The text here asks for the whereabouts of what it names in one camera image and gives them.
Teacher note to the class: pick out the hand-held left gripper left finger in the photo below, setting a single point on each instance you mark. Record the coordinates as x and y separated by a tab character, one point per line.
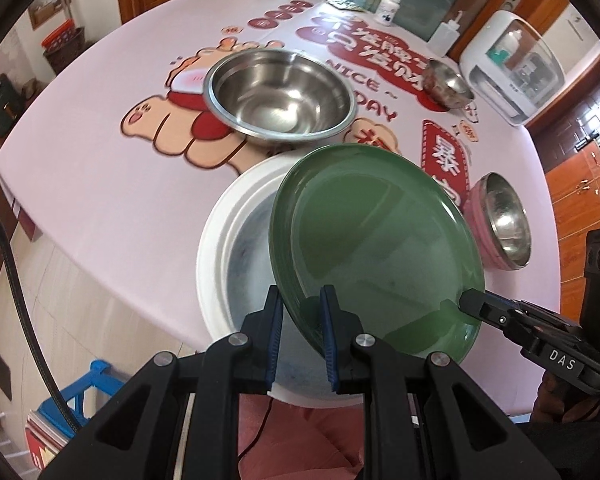
275	335

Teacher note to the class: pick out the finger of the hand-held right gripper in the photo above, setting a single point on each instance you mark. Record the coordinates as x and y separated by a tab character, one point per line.
490	310

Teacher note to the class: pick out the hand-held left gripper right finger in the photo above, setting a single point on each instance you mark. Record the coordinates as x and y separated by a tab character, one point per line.
328	340

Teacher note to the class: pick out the white blue patterned plate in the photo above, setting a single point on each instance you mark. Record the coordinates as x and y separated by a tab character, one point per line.
252	260

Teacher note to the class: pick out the plain white plate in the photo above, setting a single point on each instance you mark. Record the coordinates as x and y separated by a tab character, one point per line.
212	260

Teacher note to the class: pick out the green plate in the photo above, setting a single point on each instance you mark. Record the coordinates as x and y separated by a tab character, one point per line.
380	240

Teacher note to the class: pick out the small stainless steel bowl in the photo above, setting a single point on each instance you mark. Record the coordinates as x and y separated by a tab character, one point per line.
447	82

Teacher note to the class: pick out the person's right hand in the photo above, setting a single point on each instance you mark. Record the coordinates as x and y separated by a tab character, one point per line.
560	405

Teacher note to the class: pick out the pink steel-lined bowl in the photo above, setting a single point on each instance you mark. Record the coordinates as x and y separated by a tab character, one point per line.
500	220

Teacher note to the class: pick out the person's pink trousers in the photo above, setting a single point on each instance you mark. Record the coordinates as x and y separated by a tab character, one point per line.
310	440

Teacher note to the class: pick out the orange wooden cabinet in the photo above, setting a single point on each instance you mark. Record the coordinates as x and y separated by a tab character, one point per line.
585	170

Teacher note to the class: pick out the blue plastic stool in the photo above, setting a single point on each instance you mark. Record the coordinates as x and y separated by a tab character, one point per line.
87	385

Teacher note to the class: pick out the pink cartoon printed tablecloth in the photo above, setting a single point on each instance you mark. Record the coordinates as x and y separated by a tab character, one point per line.
105	185

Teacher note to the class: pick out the large stainless steel bowl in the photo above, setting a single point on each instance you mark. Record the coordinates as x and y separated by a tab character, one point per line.
280	95

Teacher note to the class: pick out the white countertop sterilizer appliance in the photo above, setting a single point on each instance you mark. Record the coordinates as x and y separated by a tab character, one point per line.
510	70

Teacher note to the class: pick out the stack of books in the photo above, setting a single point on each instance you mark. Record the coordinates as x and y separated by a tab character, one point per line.
45	440

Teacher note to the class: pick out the clear pump bottle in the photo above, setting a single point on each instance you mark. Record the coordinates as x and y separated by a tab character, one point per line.
445	35

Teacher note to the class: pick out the white pill bottle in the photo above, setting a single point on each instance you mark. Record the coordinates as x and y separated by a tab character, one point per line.
387	10

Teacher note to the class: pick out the small printed packet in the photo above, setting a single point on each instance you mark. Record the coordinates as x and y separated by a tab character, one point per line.
345	4

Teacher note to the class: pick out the dark woven basket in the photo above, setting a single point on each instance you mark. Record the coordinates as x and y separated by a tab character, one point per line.
67	50

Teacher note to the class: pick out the dark green box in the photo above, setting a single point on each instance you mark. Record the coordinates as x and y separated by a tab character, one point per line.
0	105

